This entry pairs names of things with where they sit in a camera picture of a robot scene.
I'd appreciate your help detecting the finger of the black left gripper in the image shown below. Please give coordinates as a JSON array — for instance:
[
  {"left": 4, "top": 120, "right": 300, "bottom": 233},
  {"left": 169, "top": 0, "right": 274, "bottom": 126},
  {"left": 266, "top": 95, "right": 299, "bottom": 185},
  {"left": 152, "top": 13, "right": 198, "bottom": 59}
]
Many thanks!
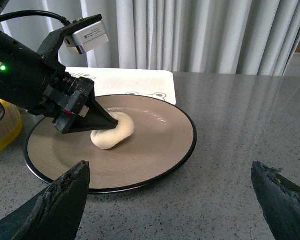
[{"left": 70, "top": 94, "right": 119, "bottom": 133}]

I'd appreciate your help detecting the cream bear serving tray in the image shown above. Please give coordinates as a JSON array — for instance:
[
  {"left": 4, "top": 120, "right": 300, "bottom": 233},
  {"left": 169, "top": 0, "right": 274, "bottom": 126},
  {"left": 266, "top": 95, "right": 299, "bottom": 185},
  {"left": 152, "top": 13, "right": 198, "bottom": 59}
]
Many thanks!
[{"left": 66, "top": 67, "right": 177, "bottom": 105}]

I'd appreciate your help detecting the white steamed bun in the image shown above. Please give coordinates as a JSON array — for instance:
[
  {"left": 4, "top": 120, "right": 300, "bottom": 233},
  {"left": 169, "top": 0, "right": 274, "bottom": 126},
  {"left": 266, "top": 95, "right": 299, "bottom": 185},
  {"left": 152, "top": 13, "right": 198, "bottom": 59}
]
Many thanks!
[{"left": 90, "top": 112, "right": 135, "bottom": 150}]

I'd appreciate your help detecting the black camera cable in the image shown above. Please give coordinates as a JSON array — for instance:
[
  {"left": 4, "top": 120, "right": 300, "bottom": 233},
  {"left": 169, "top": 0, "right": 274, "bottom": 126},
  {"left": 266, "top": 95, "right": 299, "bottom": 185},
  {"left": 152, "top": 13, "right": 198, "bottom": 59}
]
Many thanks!
[{"left": 0, "top": 10, "right": 72, "bottom": 26}]

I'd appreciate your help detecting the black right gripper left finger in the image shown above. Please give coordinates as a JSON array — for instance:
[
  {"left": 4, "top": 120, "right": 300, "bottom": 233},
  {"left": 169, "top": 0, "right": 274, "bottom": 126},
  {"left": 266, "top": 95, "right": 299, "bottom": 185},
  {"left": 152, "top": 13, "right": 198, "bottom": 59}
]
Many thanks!
[{"left": 0, "top": 161, "right": 90, "bottom": 240}]

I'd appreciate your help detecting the tan plate black rim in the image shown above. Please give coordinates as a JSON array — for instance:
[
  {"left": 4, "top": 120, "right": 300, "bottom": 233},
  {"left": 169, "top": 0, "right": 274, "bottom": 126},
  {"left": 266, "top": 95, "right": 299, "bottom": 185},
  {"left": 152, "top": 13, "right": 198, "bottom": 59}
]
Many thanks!
[{"left": 24, "top": 95, "right": 197, "bottom": 194}]

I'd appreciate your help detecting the grey pleated curtain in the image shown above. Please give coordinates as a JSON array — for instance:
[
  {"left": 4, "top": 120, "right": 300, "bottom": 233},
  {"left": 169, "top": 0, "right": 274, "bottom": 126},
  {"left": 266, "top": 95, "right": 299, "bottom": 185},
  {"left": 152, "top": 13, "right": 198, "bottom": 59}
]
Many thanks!
[{"left": 4, "top": 0, "right": 300, "bottom": 76}]

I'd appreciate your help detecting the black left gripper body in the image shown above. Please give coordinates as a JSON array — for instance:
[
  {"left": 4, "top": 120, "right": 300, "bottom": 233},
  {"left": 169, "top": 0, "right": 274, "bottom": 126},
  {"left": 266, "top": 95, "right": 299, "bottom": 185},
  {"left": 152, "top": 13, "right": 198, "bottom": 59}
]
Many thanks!
[{"left": 0, "top": 27, "right": 95, "bottom": 134}]

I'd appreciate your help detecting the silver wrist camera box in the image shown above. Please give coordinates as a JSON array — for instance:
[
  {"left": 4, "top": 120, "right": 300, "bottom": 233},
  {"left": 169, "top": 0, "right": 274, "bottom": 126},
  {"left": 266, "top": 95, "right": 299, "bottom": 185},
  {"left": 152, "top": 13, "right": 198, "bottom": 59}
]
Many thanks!
[{"left": 64, "top": 20, "right": 110, "bottom": 55}]

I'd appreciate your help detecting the yellow rimmed bamboo steamer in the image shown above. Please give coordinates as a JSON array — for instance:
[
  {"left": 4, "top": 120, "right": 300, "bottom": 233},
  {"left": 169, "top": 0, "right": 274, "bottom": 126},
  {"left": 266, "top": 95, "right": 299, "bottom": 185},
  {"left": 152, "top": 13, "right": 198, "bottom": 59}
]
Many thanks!
[{"left": 0, "top": 99, "right": 23, "bottom": 152}]

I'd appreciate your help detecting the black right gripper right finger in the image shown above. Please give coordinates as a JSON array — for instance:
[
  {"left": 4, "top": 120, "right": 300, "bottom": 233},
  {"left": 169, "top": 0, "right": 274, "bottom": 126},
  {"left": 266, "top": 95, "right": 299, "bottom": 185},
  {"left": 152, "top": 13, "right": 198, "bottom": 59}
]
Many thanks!
[{"left": 251, "top": 161, "right": 300, "bottom": 240}]

